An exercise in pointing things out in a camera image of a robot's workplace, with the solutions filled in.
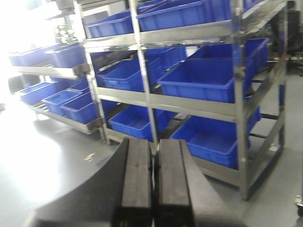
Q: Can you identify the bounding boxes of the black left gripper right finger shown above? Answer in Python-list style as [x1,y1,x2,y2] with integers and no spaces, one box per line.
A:
[154,139,245,227]

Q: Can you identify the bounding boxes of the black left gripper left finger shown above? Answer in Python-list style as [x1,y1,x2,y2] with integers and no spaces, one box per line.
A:
[24,138,152,227]

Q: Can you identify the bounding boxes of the blue crate bottom right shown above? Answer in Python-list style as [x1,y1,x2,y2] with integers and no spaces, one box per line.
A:
[170,115,251,170]

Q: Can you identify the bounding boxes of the blue crate bottom left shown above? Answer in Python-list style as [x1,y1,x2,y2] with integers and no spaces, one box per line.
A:
[108,105,177,141]

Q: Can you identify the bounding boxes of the large blue crate middle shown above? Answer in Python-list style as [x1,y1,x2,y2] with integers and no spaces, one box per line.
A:
[157,58,254,104]

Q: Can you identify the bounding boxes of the stainless steel tall rack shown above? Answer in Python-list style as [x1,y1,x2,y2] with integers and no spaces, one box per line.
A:
[74,0,287,199]

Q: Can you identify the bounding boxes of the stainless steel low rack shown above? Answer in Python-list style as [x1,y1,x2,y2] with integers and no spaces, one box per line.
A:
[9,42,106,135]

